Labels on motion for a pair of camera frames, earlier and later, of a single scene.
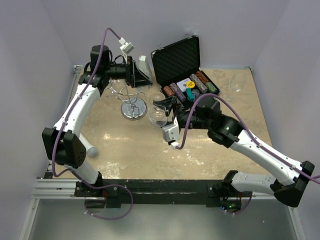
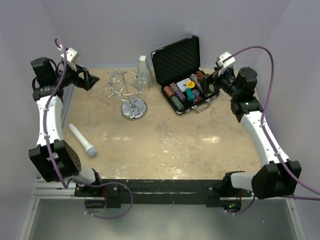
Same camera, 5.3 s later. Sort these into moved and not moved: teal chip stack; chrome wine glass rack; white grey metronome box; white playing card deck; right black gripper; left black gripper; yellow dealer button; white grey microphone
Moved: right black gripper; left black gripper
Not moved: yellow dealer button; white grey microphone; chrome wine glass rack; white playing card deck; white grey metronome box; teal chip stack
